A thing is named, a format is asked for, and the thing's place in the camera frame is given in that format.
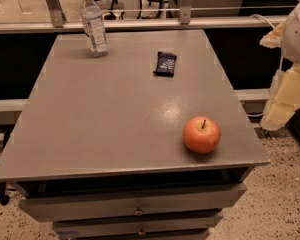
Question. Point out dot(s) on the clear plastic water bottle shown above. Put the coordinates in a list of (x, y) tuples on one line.
[(92, 19)]

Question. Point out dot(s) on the dark blue rxbar wrapper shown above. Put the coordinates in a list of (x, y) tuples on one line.
[(165, 64)]

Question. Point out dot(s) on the grey middle drawer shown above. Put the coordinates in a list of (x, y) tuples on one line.
[(138, 225)]

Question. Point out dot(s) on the metal window rail frame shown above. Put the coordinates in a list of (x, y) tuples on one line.
[(40, 16)]

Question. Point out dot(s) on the red apple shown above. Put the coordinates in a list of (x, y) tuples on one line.
[(201, 134)]

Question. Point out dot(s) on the grey drawer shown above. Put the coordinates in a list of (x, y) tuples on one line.
[(134, 203), (138, 225)]

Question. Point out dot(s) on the grey top drawer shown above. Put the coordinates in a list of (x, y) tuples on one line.
[(134, 203)]

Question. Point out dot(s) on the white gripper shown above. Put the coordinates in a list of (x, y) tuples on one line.
[(297, 37)]

